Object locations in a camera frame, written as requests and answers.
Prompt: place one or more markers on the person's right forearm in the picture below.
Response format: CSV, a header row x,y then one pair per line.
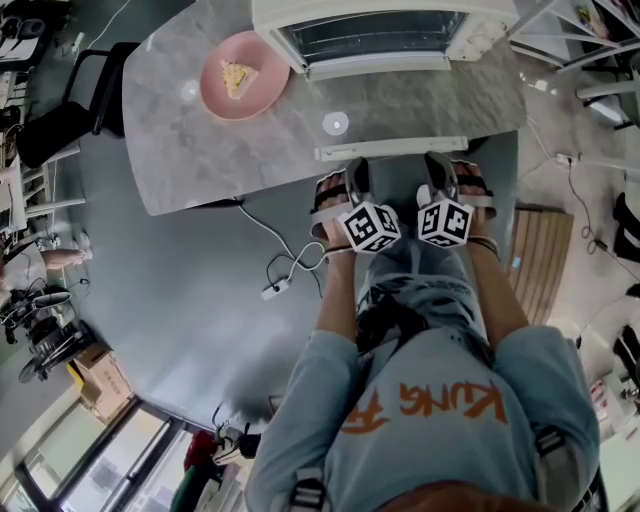
x,y
495,295

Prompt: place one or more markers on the brown cardboard box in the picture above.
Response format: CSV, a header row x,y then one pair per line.
x,y
92,357
107,390

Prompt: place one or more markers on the white glass oven door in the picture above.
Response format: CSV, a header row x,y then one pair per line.
x,y
390,148

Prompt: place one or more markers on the black waist pouch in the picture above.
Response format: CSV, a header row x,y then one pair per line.
x,y
390,325

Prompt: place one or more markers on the person's light blue shirt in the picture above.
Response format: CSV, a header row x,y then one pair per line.
x,y
425,465

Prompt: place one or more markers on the white power strip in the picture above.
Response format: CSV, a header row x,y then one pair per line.
x,y
275,290
564,159

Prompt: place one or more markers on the white toaster oven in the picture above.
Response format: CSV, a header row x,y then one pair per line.
x,y
270,15

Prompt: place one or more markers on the white folding table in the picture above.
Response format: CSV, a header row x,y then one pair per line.
x,y
50,205

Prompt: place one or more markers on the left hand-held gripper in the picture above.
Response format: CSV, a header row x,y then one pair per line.
x,y
370,227

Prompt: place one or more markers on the dark wrist bands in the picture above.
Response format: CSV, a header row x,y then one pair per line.
x,y
485,246

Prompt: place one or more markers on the person's left forearm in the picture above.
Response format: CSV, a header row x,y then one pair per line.
x,y
337,295

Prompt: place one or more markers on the red garment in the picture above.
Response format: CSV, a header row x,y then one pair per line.
x,y
200,450

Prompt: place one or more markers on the white metal shelf rack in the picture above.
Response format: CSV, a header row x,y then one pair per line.
x,y
565,40

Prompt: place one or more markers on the yellow cake slice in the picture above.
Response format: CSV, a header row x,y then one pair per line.
x,y
237,80

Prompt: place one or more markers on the pink plate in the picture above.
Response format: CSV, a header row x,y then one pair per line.
x,y
215,95

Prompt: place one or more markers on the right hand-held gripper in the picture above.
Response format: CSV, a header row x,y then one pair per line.
x,y
445,222

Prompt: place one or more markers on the black chair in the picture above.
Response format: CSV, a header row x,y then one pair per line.
x,y
55,130

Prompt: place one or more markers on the person's blue jeans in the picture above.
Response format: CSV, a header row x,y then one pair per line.
x,y
440,280

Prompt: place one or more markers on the black boots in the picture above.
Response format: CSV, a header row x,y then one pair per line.
x,y
625,225

